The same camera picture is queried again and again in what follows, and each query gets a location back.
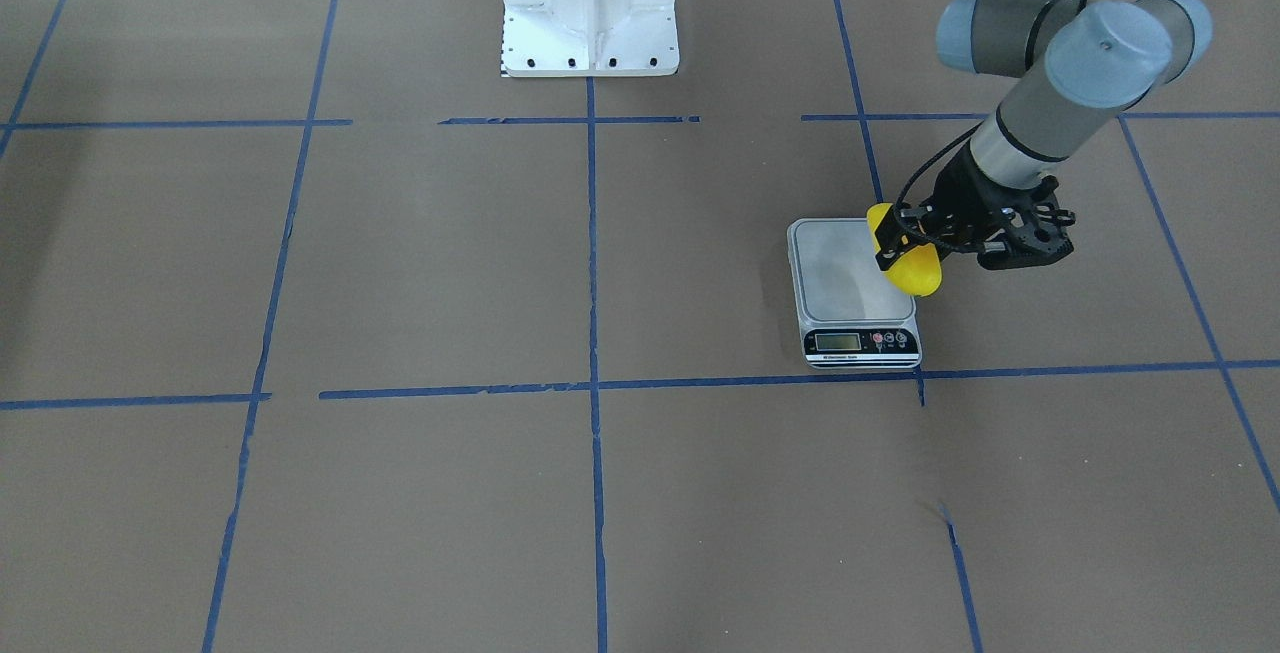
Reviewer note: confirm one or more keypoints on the silver electronic kitchen scale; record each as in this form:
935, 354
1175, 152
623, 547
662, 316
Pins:
849, 315

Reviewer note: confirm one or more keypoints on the yellow mango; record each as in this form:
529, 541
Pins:
910, 266

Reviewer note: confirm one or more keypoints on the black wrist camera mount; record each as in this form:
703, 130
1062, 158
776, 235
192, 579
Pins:
1030, 228

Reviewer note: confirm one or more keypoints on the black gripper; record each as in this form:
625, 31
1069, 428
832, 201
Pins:
962, 195

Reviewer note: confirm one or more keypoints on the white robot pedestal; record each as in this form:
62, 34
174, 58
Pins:
555, 38

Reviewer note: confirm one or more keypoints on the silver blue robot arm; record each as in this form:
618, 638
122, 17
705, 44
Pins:
1076, 65

